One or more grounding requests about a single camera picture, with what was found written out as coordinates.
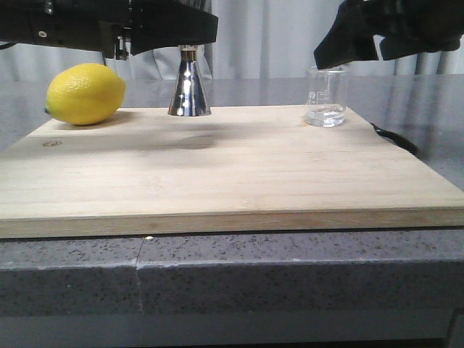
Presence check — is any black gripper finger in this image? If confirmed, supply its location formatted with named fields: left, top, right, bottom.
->
left=130, top=1, right=218, bottom=55

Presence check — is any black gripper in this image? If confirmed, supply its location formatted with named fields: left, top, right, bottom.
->
left=0, top=0, right=133, bottom=61
left=314, top=1, right=463, bottom=69

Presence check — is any clear glass beaker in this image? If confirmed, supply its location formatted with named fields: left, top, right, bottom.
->
left=304, top=65, right=350, bottom=128

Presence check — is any steel jigger measuring cup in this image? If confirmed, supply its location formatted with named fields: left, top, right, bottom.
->
left=167, top=45, right=211, bottom=117

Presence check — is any yellow lemon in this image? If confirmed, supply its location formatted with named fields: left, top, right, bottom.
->
left=45, top=63, right=126, bottom=125

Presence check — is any grey curtain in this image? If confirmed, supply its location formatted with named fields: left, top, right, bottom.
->
left=0, top=0, right=464, bottom=83

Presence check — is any wooden cutting board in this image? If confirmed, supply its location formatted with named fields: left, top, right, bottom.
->
left=1, top=105, right=463, bottom=238

